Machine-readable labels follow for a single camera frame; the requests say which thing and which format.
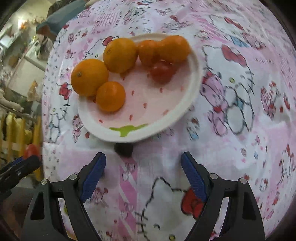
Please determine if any blue sofa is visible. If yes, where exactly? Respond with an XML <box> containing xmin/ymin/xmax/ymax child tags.
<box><xmin>36</xmin><ymin>0</ymin><xmax>90</xmax><ymax>35</ymax></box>

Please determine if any pink strawberry-shaped plate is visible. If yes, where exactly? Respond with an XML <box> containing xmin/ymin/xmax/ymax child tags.
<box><xmin>77</xmin><ymin>32</ymin><xmax>204</xmax><ymax>143</ymax></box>

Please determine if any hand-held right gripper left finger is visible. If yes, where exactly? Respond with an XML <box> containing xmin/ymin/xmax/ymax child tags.
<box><xmin>21</xmin><ymin>152</ymin><xmax>107</xmax><ymax>241</ymax></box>

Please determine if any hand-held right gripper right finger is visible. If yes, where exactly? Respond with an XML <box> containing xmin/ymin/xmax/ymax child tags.
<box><xmin>181</xmin><ymin>151</ymin><xmax>266</xmax><ymax>241</ymax></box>

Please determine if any dark purple plum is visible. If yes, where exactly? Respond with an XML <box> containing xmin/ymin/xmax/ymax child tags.
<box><xmin>114</xmin><ymin>143</ymin><xmax>134</xmax><ymax>158</ymax></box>

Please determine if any small orange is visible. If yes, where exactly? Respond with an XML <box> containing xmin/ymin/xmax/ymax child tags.
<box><xmin>138</xmin><ymin>40</ymin><xmax>161</xmax><ymax>67</ymax></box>

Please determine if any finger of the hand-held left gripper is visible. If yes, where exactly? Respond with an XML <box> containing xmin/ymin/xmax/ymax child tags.
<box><xmin>0</xmin><ymin>156</ymin><xmax>25</xmax><ymax>173</ymax></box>
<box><xmin>0</xmin><ymin>155</ymin><xmax>41</xmax><ymax>187</ymax></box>

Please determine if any large orange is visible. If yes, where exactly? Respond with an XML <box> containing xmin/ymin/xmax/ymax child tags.
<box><xmin>70</xmin><ymin>58</ymin><xmax>109</xmax><ymax>97</ymax></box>
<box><xmin>103</xmin><ymin>37</ymin><xmax>139</xmax><ymax>74</ymax></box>

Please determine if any yellow wooden rack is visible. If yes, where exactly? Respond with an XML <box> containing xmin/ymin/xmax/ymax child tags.
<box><xmin>0</xmin><ymin>111</ymin><xmax>43</xmax><ymax>163</ymax></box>

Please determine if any red tomato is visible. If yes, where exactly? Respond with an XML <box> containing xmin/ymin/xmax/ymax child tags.
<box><xmin>150</xmin><ymin>60</ymin><xmax>179</xmax><ymax>84</ymax></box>
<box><xmin>24</xmin><ymin>144</ymin><xmax>40</xmax><ymax>160</ymax></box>

